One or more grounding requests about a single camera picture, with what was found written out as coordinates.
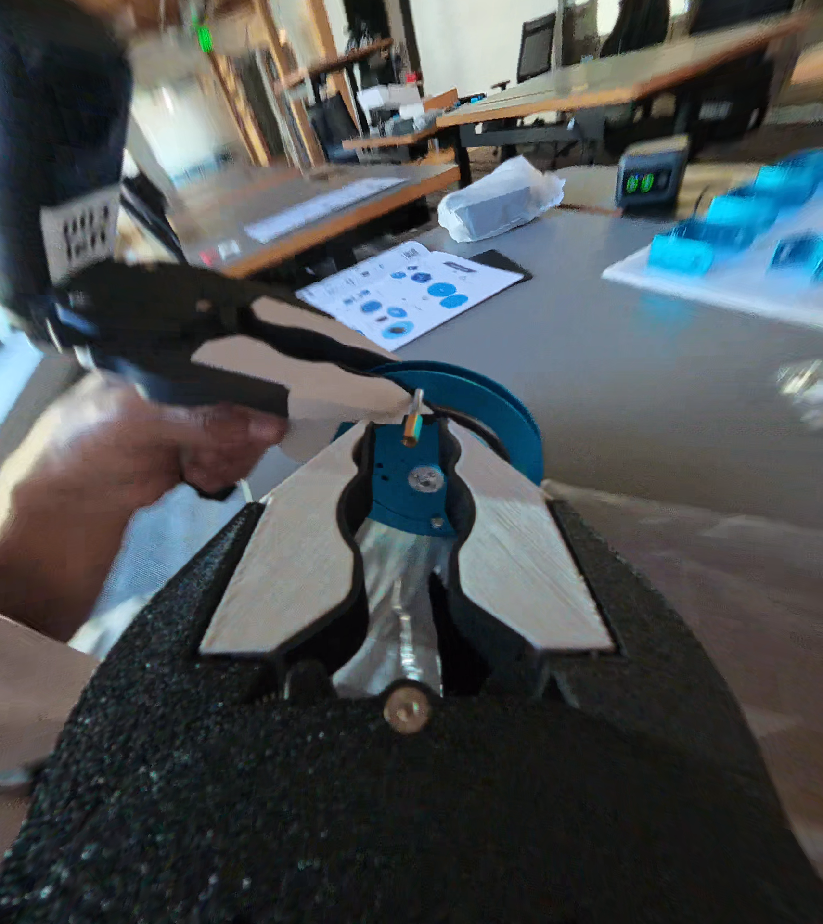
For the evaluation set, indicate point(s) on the black background office chair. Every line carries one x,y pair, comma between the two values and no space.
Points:
536,47

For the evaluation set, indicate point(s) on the white plastic wrapped box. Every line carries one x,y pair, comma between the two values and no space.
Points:
498,202

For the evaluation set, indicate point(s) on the printed instruction sheet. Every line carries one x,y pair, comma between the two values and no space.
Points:
419,289

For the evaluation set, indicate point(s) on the white paper sheet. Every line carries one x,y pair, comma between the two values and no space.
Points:
325,206

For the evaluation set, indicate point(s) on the green exit sign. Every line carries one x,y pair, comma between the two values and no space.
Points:
202,36

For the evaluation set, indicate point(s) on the grey desk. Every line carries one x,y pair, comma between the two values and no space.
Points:
635,404

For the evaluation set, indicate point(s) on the large clear plastic bag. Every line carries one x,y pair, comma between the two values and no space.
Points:
743,650

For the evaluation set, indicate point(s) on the long wood-edged desk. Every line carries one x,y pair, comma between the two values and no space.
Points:
599,79

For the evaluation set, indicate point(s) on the brass hex standoff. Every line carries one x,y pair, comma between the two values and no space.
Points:
411,429

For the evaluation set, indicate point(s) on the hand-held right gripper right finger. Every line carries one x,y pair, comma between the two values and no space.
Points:
520,570

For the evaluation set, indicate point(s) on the white foam tray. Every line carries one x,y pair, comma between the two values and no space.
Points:
729,289

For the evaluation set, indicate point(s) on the black clipboard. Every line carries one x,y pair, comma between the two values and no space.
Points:
509,265

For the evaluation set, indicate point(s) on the wood-edged neighbour desk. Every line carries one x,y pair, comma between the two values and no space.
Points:
274,195

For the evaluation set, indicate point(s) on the blue metal U bracket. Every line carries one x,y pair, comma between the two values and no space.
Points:
740,216
808,177
678,252

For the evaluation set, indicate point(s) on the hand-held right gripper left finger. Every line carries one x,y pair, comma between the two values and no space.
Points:
289,570

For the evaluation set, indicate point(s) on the black device with green display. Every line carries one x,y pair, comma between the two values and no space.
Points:
653,177

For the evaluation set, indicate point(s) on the blue metal turntable disc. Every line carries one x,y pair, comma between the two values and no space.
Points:
484,404

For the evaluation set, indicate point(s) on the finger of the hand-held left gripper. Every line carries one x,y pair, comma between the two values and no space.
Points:
339,393
289,317

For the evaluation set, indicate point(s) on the blue metal L bracket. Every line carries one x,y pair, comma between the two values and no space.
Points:
808,256

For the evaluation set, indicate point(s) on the person's left hand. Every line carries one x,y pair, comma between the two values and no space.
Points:
151,440

